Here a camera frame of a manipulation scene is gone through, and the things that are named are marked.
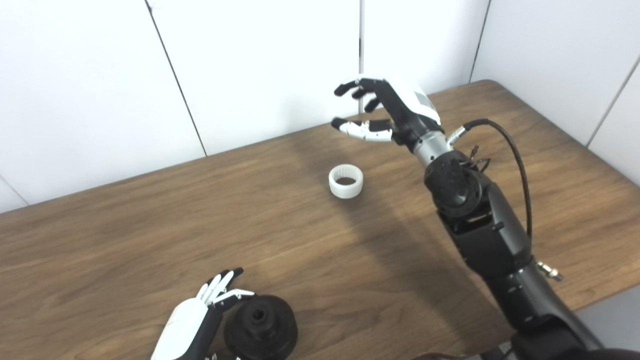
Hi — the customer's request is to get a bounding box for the white toothed plastic ring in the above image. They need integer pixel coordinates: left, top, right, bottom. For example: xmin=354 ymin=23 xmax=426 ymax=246
xmin=328 ymin=164 xmax=364 ymax=199

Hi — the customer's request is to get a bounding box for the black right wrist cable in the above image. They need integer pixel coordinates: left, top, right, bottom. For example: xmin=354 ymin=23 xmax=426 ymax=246
xmin=446 ymin=118 xmax=565 ymax=282

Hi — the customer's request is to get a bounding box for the round black plastic part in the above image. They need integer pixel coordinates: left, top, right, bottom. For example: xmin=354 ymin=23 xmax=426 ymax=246
xmin=223 ymin=294 xmax=299 ymax=360

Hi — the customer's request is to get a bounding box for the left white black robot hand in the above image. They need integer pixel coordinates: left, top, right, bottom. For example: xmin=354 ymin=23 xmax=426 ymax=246
xmin=150 ymin=267 xmax=256 ymax=360

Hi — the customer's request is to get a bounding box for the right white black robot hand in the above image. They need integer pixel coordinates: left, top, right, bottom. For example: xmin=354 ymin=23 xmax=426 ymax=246
xmin=331 ymin=75 xmax=446 ymax=151

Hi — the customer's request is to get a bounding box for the thin black wire bundle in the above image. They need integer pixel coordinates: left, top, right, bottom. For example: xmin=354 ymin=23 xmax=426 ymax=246
xmin=462 ymin=145 xmax=493 ymax=173

